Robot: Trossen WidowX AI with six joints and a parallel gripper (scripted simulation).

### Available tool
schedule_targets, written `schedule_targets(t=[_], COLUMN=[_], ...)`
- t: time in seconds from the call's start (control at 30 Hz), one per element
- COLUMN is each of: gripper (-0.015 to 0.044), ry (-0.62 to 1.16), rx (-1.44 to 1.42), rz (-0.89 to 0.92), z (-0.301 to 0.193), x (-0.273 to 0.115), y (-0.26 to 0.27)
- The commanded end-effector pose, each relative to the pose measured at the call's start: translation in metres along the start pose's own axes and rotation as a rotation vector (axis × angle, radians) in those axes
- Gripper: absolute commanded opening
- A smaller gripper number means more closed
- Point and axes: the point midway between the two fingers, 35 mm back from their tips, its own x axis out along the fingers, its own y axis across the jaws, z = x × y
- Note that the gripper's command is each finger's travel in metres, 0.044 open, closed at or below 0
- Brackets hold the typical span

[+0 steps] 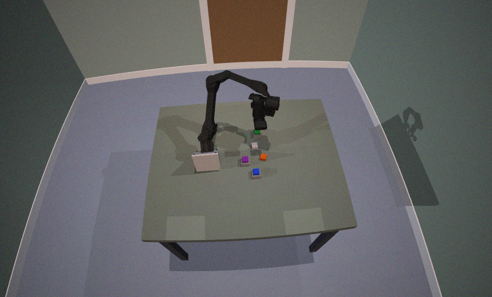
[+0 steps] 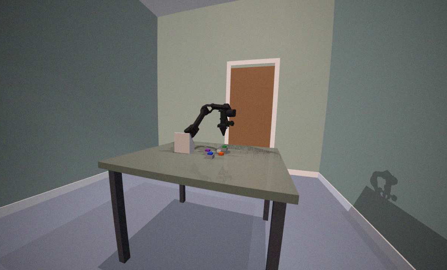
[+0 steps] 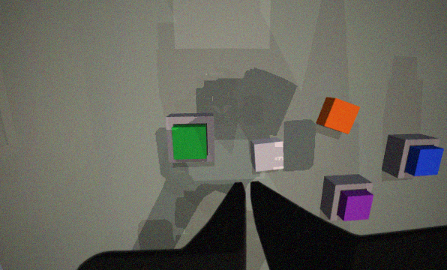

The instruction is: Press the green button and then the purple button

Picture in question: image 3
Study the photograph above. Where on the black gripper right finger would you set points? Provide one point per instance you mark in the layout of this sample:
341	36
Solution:
294	239

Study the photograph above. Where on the green square button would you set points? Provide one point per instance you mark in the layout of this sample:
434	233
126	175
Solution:
190	137

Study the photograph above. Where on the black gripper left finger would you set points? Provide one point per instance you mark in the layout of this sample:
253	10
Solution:
219	245

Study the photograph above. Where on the purple button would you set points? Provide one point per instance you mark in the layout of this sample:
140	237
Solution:
346	197

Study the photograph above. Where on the orange block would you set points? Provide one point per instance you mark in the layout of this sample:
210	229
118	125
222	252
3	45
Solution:
338	114

